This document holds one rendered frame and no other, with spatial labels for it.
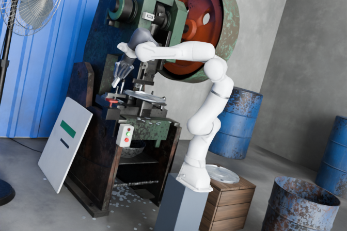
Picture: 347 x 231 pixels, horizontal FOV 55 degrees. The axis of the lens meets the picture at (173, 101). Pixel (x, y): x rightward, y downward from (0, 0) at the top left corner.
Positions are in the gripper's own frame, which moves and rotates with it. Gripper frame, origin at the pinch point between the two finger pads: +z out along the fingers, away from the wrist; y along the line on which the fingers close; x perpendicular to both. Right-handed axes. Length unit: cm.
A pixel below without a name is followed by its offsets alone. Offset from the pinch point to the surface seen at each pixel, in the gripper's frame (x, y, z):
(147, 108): -2.2, 33.8, 16.6
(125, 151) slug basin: -13, 26, 48
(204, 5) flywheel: 41, 69, -54
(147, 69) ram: 15.1, 30.0, -4.4
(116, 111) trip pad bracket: -10.5, 3.9, 14.8
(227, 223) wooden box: -81, 83, 49
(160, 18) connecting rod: 34, 33, -35
